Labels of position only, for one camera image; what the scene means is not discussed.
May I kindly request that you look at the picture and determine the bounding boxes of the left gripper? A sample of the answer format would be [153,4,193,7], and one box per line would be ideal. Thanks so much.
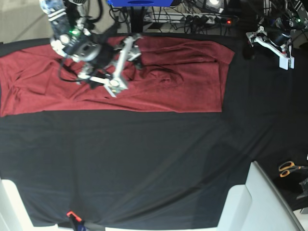
[242,26,292,60]

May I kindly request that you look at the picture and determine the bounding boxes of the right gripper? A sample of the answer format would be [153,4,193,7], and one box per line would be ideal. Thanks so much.
[77,34,144,86]

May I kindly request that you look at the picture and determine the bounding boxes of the red long-sleeve T-shirt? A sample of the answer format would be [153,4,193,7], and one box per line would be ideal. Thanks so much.
[0,37,234,116]

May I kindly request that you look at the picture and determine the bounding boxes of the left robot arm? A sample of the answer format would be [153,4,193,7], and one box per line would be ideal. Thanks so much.
[243,0,308,70]

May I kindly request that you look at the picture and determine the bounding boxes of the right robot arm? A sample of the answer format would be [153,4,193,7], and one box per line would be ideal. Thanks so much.
[39,0,141,91]

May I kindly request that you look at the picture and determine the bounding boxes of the white power strip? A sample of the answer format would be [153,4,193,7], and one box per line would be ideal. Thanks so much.
[143,12,238,26]

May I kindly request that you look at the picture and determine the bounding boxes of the blue box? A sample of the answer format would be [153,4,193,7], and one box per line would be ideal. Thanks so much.
[107,0,173,7]

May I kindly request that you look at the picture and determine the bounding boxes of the black round stand base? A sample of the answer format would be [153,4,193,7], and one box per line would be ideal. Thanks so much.
[68,0,87,6]

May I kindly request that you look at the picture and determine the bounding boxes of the black table cloth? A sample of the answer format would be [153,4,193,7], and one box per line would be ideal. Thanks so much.
[0,35,308,230]

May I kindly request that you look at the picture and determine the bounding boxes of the black crumpled object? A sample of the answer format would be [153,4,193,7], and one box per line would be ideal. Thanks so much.
[296,178,308,200]

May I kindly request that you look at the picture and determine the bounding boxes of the blue clamp with orange tip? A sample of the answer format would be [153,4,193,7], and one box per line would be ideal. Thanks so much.
[66,211,88,231]

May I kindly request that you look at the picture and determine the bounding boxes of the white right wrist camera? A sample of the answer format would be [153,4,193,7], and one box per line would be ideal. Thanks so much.
[103,77,128,98]

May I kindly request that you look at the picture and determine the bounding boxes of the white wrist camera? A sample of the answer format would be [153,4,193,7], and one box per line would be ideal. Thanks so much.
[103,77,128,98]
[279,57,295,70]

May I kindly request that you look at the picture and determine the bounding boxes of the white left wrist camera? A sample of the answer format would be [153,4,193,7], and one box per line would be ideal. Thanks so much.
[279,57,295,70]

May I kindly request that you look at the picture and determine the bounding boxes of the yellow-handled scissors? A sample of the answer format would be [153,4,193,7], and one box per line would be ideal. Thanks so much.
[278,161,308,178]

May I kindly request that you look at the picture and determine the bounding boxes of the white table frame right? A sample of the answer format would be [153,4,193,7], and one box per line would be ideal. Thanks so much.
[217,161,304,231]

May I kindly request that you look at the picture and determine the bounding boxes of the white table frame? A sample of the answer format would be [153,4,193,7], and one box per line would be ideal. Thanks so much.
[0,179,58,231]
[217,161,304,231]

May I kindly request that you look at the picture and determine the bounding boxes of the white table frame left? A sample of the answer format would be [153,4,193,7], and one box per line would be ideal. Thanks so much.
[0,179,58,231]

